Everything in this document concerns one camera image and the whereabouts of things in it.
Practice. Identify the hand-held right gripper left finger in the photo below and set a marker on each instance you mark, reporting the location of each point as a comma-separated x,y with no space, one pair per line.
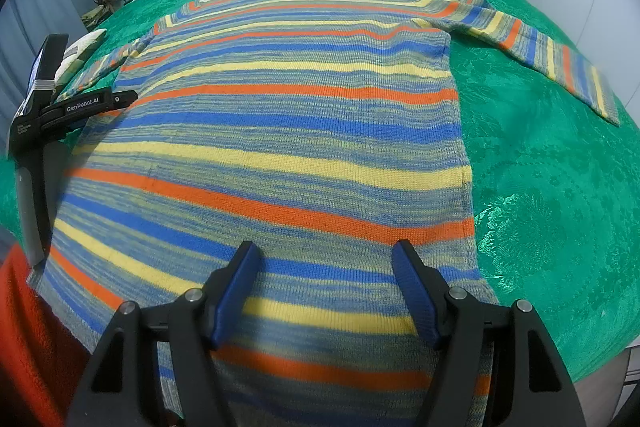
235,297

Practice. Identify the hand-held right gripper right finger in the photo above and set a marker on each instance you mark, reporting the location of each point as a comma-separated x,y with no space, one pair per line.
415,297

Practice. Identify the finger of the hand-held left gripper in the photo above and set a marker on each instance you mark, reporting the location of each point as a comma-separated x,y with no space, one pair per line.
120,98

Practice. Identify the striped knit sweater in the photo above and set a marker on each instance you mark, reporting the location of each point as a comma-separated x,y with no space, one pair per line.
300,132

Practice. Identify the white striped folded cloth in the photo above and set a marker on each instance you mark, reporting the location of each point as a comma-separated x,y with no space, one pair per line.
80,49

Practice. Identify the green patterned blanket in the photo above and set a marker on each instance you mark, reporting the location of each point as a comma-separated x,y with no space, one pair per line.
550,207

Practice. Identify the person's orange fleece clothing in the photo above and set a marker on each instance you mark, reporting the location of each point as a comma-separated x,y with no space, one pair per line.
30,332

